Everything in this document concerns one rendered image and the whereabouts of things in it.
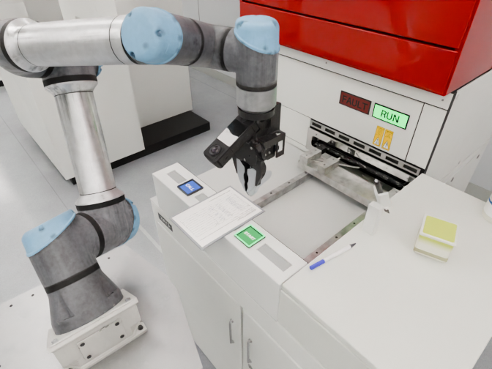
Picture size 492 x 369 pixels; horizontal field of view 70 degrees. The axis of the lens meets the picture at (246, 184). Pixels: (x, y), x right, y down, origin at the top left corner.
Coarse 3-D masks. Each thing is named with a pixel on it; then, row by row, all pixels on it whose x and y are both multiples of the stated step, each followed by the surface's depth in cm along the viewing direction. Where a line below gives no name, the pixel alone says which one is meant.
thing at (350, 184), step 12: (312, 168) 125; (336, 168) 125; (324, 180) 123; (336, 180) 119; (348, 180) 119; (360, 180) 119; (348, 192) 116; (360, 192) 114; (372, 192) 114; (384, 192) 114
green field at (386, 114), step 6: (378, 108) 111; (384, 108) 109; (378, 114) 112; (384, 114) 110; (390, 114) 108; (396, 114) 107; (402, 114) 105; (384, 120) 111; (390, 120) 109; (396, 120) 108; (402, 120) 106; (402, 126) 107
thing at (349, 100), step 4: (344, 96) 118; (348, 96) 117; (352, 96) 116; (340, 100) 120; (344, 100) 119; (348, 100) 118; (352, 100) 117; (356, 100) 116; (360, 100) 114; (364, 100) 113; (344, 104) 120; (348, 104) 118; (352, 104) 117; (356, 104) 116; (360, 104) 115; (364, 104) 114; (368, 104) 113; (356, 108) 117; (360, 108) 116; (364, 108) 115; (364, 112) 115
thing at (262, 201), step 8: (296, 176) 126; (304, 176) 126; (312, 176) 130; (288, 184) 122; (296, 184) 125; (272, 192) 119; (280, 192) 120; (256, 200) 116; (264, 200) 116; (272, 200) 119
